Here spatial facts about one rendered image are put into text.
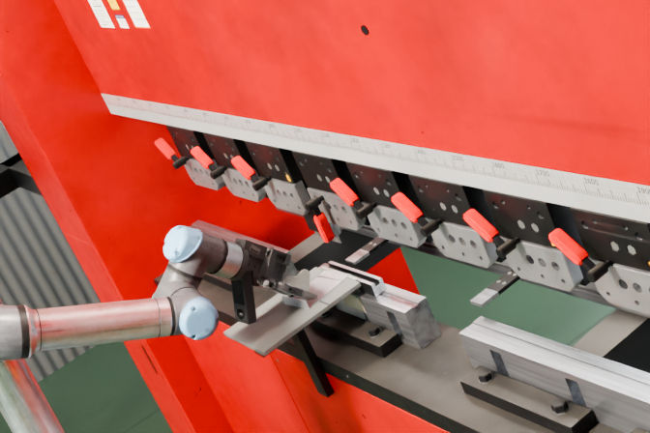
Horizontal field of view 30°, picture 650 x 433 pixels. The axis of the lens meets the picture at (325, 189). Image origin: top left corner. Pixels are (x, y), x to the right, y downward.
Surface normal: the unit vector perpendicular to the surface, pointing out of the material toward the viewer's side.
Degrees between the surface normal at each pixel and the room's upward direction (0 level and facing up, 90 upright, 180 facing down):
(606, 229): 90
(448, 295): 0
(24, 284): 90
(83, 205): 90
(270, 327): 0
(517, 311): 0
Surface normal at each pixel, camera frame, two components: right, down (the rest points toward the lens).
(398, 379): -0.38, -0.85
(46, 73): 0.53, 0.13
